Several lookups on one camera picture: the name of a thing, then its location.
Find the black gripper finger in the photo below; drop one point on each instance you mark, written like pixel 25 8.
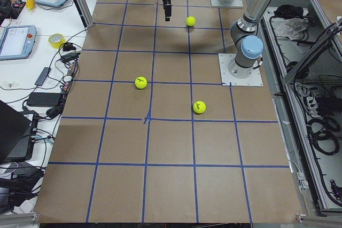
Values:
pixel 167 9

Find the tennis ball upper middle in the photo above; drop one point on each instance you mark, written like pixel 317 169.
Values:
pixel 190 21

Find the tennis ball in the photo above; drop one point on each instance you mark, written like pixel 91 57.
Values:
pixel 199 107
pixel 141 82
pixel 190 21

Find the tennis ball left centre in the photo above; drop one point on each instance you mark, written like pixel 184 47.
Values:
pixel 141 82

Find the tennis ball right centre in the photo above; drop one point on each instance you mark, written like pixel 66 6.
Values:
pixel 199 107

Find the yellow tape roll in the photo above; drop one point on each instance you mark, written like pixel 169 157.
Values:
pixel 56 40

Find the yellow corn toy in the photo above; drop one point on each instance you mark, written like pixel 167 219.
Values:
pixel 30 4

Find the grey usb hub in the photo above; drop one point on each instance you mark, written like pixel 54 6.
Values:
pixel 42 77

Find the near teach pendant tablet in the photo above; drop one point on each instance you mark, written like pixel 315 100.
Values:
pixel 17 42

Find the crumpled white cloth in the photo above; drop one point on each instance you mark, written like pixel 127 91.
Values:
pixel 293 28

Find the black power adapter brick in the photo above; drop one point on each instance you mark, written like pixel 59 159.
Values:
pixel 43 99

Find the black laptop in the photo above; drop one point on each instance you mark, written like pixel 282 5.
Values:
pixel 17 134

